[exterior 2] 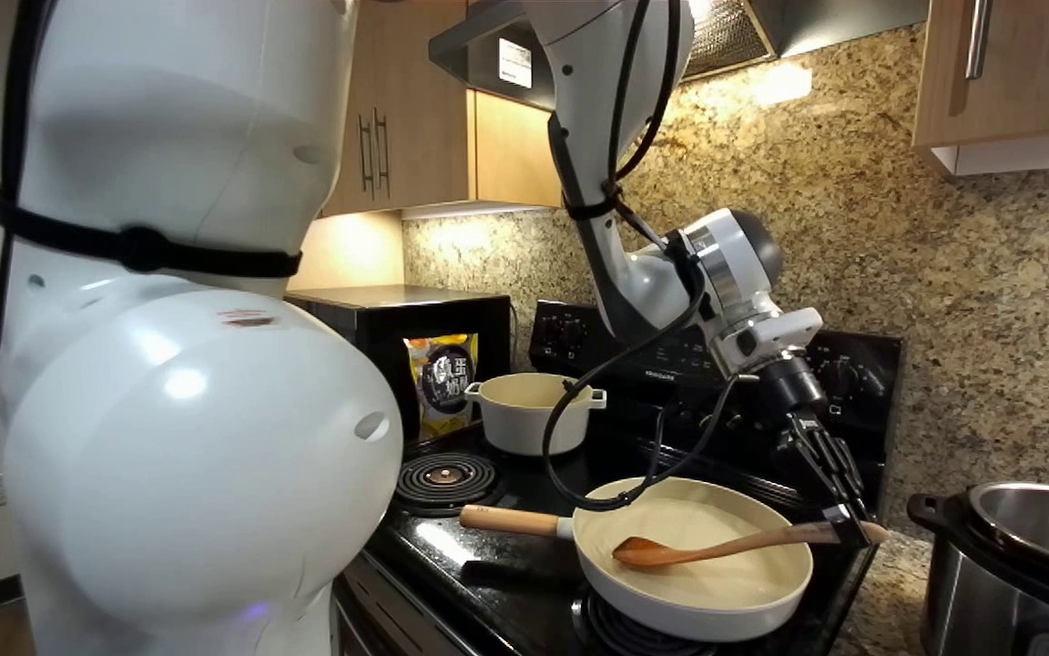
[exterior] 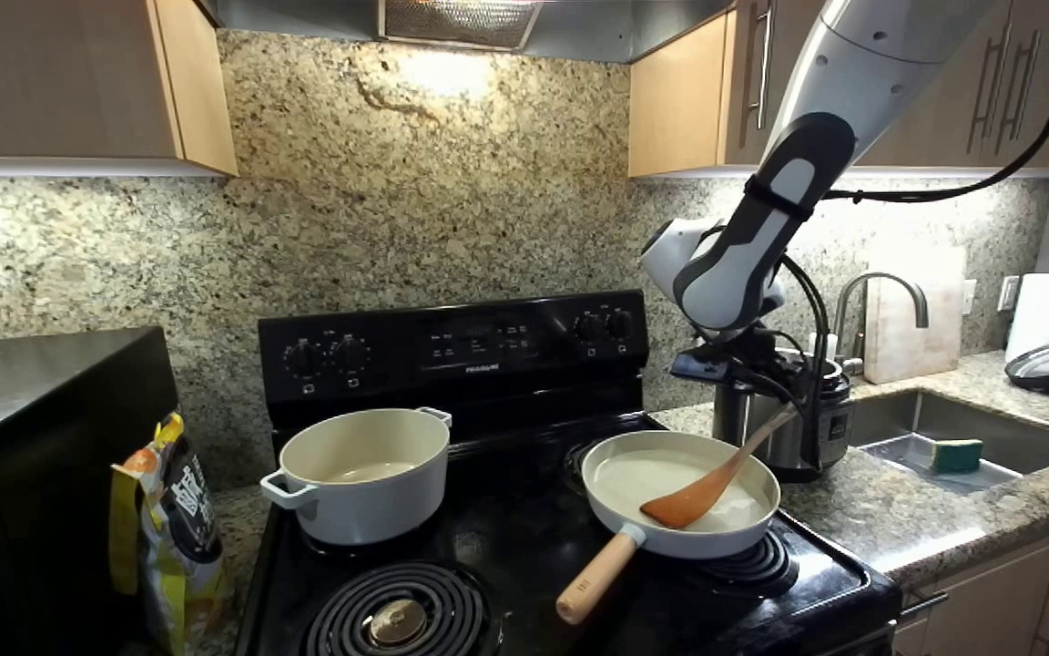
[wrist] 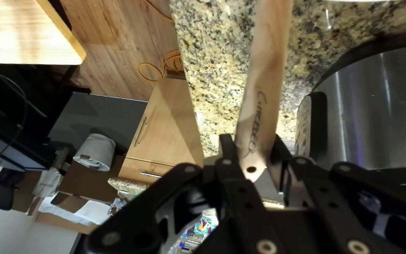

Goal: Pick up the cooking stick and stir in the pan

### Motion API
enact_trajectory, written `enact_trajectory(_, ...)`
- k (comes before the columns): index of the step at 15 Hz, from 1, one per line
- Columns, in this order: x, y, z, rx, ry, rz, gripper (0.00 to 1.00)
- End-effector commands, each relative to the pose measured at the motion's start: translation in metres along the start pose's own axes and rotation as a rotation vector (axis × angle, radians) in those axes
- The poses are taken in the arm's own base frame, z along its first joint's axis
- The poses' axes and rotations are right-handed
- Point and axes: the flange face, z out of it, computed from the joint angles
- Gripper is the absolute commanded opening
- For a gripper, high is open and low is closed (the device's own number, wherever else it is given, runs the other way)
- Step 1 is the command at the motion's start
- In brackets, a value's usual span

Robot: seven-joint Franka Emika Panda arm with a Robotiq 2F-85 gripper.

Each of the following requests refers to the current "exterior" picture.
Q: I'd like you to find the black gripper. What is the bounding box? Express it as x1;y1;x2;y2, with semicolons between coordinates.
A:
668;338;819;425

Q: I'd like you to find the wooden cooking spatula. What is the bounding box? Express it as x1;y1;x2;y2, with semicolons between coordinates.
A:
639;406;803;531

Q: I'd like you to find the stainless steel pressure cooker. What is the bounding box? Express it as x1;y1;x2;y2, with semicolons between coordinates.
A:
710;351;860;480

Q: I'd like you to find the chrome sink faucet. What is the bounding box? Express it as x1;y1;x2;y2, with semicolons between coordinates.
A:
833;265;934;373

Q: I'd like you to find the pale cutting board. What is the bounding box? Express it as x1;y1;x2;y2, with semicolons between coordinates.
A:
863;241;969;388

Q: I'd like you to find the green yellow sponge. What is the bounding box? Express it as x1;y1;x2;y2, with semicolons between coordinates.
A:
924;432;986;476

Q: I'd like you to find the steel kitchen sink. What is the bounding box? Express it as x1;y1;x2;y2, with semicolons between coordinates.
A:
845;388;1049;494

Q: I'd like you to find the black electric stove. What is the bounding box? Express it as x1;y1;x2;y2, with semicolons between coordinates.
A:
233;287;902;656

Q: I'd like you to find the wooden base cabinet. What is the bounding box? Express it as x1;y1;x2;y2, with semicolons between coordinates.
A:
888;505;1049;656

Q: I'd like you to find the wooden upper cabinet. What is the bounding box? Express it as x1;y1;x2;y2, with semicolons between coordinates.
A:
0;0;239;182
625;0;1049;182

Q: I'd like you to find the steel range hood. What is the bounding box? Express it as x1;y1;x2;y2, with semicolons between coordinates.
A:
192;0;740;64

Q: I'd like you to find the yellow black snack bag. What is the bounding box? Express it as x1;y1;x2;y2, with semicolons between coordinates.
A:
107;407;239;656

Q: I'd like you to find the black microwave oven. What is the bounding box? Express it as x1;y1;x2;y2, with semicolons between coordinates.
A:
0;324;184;656

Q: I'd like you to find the white frying pan wooden handle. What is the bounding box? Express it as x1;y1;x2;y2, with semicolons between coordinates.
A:
554;425;787;629

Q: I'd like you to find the white two-handled pot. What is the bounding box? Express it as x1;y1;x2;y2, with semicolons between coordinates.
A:
258;406;454;550

